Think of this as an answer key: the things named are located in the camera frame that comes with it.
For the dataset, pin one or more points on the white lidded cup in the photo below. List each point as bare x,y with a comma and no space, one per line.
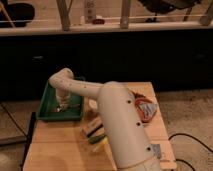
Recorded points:
93,104

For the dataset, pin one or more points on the red toy grapes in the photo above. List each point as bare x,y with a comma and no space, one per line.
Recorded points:
138,95

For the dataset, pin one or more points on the crumpled grey cloth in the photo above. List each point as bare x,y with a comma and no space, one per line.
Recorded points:
146,110

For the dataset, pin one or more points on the orange plate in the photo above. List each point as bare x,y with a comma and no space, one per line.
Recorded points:
143,100

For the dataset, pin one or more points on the blue sponge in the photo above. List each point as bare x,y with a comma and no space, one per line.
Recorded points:
157,150

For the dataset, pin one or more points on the black office chair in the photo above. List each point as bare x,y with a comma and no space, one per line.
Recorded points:
166,6

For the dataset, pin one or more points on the metal fork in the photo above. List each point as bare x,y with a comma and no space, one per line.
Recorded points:
71,106

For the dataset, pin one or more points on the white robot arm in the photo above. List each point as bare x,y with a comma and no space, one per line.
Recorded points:
129,143

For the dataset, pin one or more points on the green plastic tray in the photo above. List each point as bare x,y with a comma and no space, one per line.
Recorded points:
48,102

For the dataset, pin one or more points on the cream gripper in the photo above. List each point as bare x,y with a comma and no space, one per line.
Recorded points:
63,102

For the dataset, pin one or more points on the green toy cucumber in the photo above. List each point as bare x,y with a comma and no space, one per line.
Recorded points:
96,139

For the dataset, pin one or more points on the dark chair at left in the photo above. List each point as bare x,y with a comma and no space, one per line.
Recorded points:
20,14

